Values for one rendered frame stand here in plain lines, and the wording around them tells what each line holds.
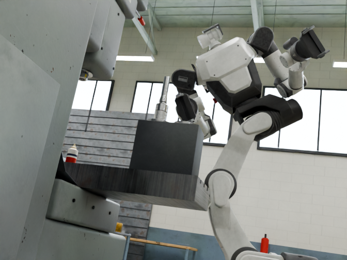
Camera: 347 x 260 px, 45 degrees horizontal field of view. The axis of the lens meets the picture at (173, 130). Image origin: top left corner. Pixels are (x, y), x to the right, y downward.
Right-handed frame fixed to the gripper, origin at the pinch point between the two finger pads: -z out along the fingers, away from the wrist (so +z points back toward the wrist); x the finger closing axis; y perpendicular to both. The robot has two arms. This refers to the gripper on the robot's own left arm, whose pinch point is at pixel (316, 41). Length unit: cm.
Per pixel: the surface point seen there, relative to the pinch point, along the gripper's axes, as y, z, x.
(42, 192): -104, -45, 5
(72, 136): -227, 880, 120
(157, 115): -66, -4, 8
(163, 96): -61, -2, 12
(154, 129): -70, -10, 4
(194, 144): -62, -15, -7
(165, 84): -58, 0, 16
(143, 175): -81, -18, -7
